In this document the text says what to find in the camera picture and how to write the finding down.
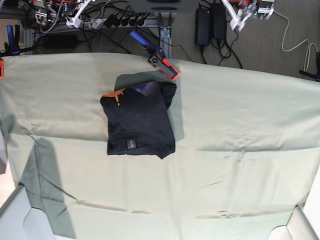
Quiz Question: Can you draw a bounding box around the black T-shirt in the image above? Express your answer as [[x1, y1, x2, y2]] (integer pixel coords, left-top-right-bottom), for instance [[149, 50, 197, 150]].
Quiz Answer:
[[100, 81, 177, 159]]

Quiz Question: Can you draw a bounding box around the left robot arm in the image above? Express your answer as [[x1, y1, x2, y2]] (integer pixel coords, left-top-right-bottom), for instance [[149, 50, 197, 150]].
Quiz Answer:
[[221, 0, 276, 32]]

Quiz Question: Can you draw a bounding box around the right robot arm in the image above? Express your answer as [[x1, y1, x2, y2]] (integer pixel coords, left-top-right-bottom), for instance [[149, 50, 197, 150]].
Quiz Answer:
[[24, 0, 91, 32]]

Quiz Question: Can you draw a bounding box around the blue orange bar clamp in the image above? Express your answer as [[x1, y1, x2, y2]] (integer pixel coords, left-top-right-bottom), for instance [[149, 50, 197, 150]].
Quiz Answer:
[[129, 30, 180, 81]]

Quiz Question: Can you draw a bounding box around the green table cloth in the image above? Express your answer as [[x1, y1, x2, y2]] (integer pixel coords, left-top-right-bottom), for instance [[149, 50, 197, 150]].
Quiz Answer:
[[0, 53, 320, 240]]

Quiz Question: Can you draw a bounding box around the black power strip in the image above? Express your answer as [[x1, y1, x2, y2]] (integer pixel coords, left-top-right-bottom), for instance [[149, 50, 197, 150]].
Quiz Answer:
[[88, 13, 150, 30]]

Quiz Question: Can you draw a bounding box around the black power adapter brick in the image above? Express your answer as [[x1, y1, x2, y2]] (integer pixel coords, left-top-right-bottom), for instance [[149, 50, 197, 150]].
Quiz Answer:
[[195, 8, 211, 46]]

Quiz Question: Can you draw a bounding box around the black adapter on left floor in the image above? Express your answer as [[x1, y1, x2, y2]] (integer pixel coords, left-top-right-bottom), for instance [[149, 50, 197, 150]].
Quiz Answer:
[[43, 34, 78, 49]]

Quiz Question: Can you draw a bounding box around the blue clamp at left edge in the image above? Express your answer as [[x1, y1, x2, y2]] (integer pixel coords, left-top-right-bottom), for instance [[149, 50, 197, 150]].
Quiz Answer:
[[0, 24, 36, 57]]

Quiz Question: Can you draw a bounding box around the white bin lower left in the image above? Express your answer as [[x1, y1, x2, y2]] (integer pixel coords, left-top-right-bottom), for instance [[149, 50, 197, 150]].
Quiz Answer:
[[0, 185, 56, 240]]

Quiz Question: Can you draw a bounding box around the white bin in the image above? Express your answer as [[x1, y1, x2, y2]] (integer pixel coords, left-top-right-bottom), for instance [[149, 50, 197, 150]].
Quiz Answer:
[[267, 206, 320, 240], [0, 185, 56, 240]]

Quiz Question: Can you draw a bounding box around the white bin lower right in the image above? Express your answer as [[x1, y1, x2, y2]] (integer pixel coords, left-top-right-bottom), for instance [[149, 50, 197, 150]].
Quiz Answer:
[[267, 206, 320, 240]]

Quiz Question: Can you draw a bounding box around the aluminium frame post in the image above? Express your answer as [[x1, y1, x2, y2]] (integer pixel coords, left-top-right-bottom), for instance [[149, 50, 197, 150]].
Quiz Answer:
[[154, 12, 176, 59]]

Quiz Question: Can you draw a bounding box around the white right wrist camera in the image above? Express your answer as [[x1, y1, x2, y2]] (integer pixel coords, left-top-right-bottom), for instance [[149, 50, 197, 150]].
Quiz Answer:
[[65, 17, 82, 29]]

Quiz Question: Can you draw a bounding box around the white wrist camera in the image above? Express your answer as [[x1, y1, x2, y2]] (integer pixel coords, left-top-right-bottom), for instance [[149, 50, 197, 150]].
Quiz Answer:
[[254, 0, 276, 20], [65, 17, 82, 29]]

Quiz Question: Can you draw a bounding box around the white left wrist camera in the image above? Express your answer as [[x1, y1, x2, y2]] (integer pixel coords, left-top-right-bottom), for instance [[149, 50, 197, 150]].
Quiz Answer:
[[254, 0, 276, 20]]

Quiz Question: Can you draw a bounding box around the grey cable on floor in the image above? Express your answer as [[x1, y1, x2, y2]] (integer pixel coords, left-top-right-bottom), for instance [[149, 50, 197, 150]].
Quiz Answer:
[[273, 9, 320, 73]]

